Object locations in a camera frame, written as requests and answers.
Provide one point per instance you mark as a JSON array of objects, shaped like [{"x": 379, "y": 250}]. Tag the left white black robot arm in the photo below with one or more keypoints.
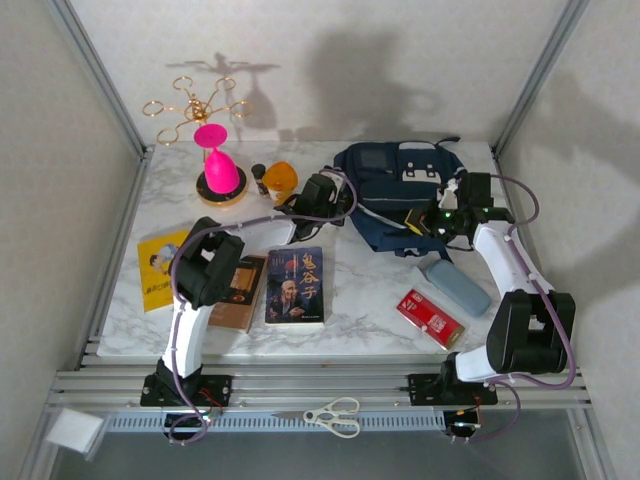
[{"x": 187, "y": 330}]

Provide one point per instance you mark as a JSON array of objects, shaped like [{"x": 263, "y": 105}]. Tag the small dark bottle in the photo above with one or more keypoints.
[{"x": 259, "y": 180}]

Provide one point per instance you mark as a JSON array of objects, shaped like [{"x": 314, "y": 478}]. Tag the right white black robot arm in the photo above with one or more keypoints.
[{"x": 492, "y": 250}]

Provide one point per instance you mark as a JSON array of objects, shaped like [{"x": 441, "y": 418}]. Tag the grey blue glasses case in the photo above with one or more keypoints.
[{"x": 462, "y": 290}]

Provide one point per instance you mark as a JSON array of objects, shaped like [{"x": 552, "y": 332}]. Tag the brown cover book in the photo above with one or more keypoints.
[{"x": 240, "y": 310}]

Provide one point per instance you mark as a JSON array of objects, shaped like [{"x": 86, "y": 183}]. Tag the cup with orange lid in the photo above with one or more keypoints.
[{"x": 281, "y": 175}]

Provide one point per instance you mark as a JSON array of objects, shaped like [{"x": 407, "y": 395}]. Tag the red packet in clear wrap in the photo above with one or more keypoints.
[{"x": 430, "y": 317}]

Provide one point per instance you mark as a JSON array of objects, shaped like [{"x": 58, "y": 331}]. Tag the yellow cartoon cover book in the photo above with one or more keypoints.
[{"x": 155, "y": 280}]

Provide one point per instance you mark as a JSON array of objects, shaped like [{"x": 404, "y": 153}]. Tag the aluminium frame post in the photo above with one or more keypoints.
[
  {"x": 540, "y": 70},
  {"x": 95, "y": 70}
]

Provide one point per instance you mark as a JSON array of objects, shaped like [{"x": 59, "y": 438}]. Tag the aluminium side rail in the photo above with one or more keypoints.
[{"x": 120, "y": 240}]

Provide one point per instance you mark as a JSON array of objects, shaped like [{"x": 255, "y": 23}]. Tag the dark book with old man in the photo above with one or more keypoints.
[{"x": 295, "y": 285}]

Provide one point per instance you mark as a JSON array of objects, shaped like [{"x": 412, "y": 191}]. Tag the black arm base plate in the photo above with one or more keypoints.
[
  {"x": 217, "y": 387},
  {"x": 425, "y": 387}
]

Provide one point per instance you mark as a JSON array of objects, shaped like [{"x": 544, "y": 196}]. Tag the small circuit board green LED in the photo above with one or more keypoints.
[
  {"x": 187, "y": 422},
  {"x": 462, "y": 425}
]

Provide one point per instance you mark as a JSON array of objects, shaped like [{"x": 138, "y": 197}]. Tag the aluminium grooved frame rail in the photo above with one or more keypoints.
[{"x": 320, "y": 385}]

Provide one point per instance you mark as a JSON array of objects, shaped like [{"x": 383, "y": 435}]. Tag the pink wine glass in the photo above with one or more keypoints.
[{"x": 221, "y": 172}]

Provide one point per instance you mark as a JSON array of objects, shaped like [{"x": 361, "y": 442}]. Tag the white card in plastic sleeve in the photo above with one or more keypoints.
[{"x": 72, "y": 430}]

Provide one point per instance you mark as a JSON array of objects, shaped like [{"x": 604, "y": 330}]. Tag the navy blue student backpack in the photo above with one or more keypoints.
[{"x": 385, "y": 200}]

